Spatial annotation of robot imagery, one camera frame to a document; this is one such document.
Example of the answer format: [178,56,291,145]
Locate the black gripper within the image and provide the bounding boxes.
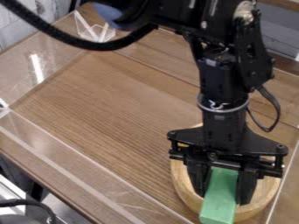
[166,114,288,205]

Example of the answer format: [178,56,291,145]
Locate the green rectangular block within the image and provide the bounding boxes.
[198,168,239,224]

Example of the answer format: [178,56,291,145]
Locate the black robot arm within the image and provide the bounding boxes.
[88,0,288,205]

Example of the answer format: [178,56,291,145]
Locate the brown wooden bowl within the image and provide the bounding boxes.
[169,159,281,222]

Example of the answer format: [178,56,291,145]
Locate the clear acrylic tray wall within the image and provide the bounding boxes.
[0,99,196,224]

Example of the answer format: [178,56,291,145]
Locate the black clamp with cable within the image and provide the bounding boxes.
[0,198,57,224]

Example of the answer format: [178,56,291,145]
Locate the clear acrylic corner bracket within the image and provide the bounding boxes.
[73,10,116,43]

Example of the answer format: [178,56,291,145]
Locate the black cable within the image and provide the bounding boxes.
[0,0,158,52]

